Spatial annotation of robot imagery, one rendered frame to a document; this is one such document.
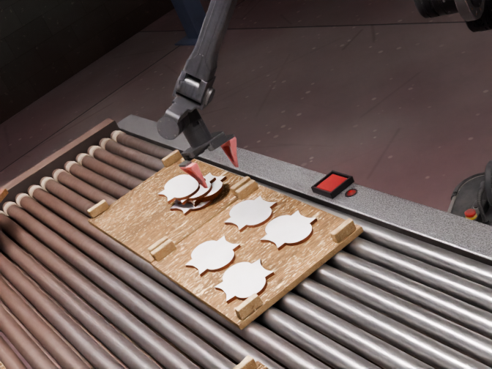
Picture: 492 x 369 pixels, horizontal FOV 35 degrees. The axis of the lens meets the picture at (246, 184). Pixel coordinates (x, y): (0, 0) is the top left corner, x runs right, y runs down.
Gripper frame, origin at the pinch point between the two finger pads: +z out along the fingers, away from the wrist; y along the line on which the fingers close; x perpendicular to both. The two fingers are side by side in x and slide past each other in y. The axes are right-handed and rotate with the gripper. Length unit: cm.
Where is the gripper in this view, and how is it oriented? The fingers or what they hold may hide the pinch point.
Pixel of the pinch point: (220, 174)
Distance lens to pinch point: 190.5
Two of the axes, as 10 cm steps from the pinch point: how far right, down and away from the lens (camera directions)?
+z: 4.7, 8.5, 2.4
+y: 7.6, -5.3, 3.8
